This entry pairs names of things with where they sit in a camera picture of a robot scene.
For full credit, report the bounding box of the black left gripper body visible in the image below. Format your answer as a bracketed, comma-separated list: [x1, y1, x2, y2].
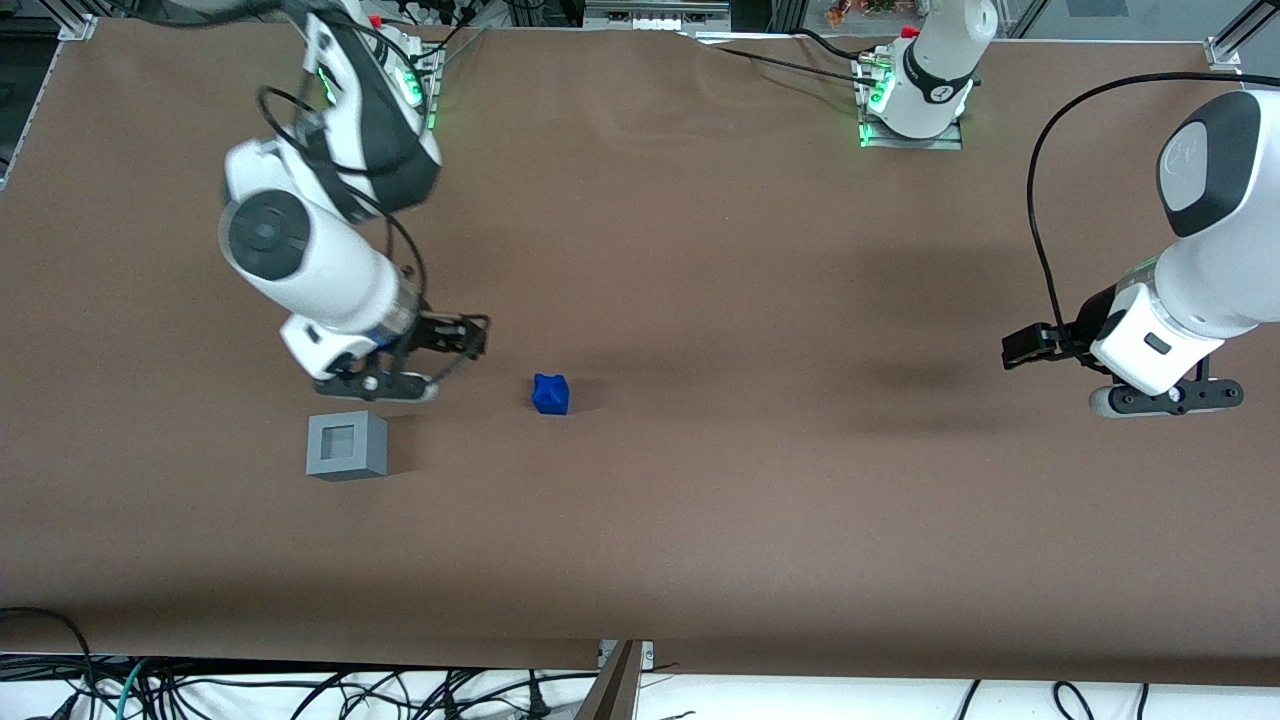
[1072, 288, 1119, 373]

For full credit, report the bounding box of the black looped floor cable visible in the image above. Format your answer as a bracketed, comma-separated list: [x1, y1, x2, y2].
[0, 606, 98, 720]

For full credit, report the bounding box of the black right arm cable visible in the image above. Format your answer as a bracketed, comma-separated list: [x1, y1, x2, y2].
[255, 60, 431, 321]

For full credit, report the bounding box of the gray square base block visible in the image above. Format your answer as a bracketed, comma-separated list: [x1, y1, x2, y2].
[305, 410, 390, 483]

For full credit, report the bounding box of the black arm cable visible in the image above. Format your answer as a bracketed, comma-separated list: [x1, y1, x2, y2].
[255, 60, 431, 321]
[1027, 72, 1246, 351]

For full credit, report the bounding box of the aluminium frame profile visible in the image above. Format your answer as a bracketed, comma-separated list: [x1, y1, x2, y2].
[1215, 0, 1280, 53]

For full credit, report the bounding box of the brown table cover sheet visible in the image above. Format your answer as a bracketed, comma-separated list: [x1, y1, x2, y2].
[0, 18, 1280, 687]

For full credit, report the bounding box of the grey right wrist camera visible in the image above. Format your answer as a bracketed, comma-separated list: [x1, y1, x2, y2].
[313, 370, 441, 404]

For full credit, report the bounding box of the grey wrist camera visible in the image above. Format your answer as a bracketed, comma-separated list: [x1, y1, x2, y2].
[313, 370, 441, 404]
[1088, 378, 1246, 419]

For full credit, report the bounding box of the short black cable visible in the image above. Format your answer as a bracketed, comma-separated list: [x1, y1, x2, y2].
[795, 28, 876, 63]

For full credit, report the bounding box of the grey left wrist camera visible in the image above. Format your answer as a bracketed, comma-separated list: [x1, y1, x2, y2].
[1088, 378, 1246, 419]

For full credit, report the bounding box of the long black cable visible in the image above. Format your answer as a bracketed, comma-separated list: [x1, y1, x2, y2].
[690, 38, 886, 89]

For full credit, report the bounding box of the metal table edge bracket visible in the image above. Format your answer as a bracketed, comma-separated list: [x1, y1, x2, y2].
[575, 640, 657, 720]

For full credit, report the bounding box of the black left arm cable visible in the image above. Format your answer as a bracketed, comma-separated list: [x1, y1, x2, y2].
[1027, 72, 1246, 351]

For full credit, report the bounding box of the teal floor cable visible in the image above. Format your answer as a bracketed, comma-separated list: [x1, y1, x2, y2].
[112, 658, 156, 720]

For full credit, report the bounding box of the grey power strip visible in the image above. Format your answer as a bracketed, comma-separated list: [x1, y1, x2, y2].
[582, 0, 733, 31]

